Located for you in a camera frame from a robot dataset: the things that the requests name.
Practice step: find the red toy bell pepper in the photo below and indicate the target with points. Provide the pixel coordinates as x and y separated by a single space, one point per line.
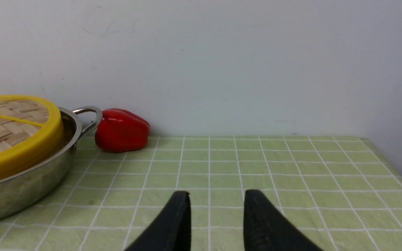
121 131

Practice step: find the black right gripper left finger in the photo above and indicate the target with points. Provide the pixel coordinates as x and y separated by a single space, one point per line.
171 230

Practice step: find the stainless steel pot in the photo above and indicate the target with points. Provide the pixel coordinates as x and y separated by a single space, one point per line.
19 191

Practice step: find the woven bamboo steamer lid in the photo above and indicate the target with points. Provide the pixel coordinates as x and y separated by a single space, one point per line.
31 130

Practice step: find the green checkered tablecloth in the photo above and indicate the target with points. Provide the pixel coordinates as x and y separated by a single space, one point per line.
338 190

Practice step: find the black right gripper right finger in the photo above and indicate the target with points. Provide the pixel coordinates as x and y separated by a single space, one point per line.
266 229

